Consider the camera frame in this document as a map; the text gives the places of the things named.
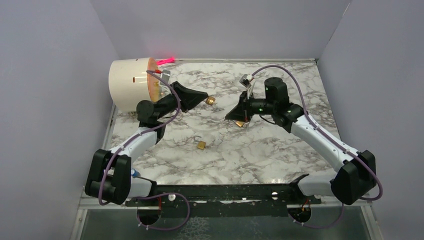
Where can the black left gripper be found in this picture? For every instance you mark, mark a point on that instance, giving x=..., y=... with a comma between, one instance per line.
x=185, y=95

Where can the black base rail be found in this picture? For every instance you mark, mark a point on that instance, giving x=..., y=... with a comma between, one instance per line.
x=228, y=200

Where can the brass padlock long shackle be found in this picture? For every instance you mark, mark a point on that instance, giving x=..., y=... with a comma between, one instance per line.
x=210, y=101

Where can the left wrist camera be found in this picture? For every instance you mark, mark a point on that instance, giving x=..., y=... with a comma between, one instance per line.
x=165, y=78

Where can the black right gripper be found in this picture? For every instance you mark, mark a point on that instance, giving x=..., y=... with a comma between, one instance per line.
x=241, y=112

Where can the small brass padlock centre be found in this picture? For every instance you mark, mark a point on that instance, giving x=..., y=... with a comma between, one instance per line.
x=200, y=144

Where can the cream cylindrical container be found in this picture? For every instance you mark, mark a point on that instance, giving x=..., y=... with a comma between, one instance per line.
x=129, y=83

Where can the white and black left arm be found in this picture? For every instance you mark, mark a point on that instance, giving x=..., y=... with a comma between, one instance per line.
x=111, y=177

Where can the brass padlock with key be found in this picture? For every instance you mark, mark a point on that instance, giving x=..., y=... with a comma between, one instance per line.
x=241, y=124

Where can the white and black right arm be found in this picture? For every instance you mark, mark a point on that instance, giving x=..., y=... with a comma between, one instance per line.
x=355, y=170

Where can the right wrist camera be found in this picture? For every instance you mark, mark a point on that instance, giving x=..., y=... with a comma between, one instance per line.
x=247, y=81

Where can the pink marker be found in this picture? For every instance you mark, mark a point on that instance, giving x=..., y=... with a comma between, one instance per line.
x=165, y=61

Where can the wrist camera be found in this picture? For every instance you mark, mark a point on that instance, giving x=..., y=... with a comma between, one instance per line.
x=247, y=81
x=165, y=78

